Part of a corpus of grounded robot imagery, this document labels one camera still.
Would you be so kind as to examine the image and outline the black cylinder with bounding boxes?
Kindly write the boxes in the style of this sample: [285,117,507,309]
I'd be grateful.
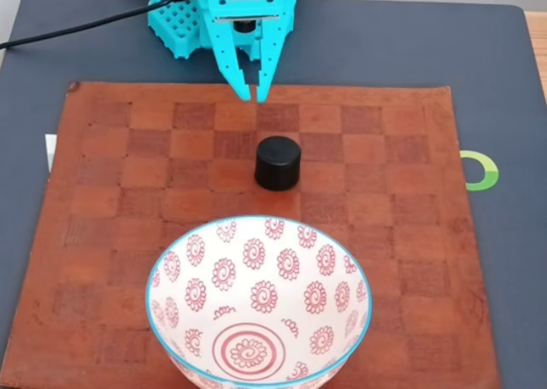
[254,135,303,192]

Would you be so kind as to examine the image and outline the white bowl with red flowers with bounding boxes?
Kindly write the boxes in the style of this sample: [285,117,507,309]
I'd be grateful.
[144,215,373,389]

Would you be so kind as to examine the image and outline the dark grey desk mat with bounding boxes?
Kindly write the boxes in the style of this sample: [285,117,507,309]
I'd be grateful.
[0,0,547,389]

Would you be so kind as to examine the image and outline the white paper slip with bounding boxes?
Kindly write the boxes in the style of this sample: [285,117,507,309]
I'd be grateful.
[44,134,57,172]

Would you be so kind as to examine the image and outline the brown checkered wooden board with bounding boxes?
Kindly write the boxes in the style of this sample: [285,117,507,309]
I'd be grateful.
[0,80,502,389]

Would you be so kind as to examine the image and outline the teal camera mount with board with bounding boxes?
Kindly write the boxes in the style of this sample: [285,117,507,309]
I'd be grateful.
[209,0,285,34]

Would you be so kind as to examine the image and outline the black power cable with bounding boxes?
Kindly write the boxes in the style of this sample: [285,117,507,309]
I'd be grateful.
[0,0,202,51]

